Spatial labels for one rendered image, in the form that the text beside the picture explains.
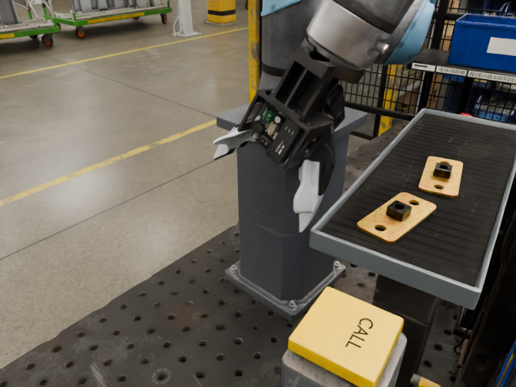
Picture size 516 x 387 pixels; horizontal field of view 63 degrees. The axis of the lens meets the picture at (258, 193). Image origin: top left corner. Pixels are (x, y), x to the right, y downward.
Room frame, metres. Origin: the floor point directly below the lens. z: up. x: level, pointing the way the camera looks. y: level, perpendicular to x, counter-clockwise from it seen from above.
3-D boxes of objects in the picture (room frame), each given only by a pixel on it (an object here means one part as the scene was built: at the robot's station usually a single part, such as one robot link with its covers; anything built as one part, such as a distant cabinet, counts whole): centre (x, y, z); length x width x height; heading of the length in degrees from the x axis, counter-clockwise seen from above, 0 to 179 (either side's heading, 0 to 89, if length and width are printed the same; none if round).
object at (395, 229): (0.32, -0.13, 1.17); 0.08 x 0.04 x 0.01; 134
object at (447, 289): (0.41, -0.20, 1.16); 0.37 x 0.14 x 0.02; 147
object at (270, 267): (0.75, -0.06, 0.90); 0.21 x 0.21 x 0.40; 48
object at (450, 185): (0.40, -0.20, 1.17); 0.08 x 0.04 x 0.01; 154
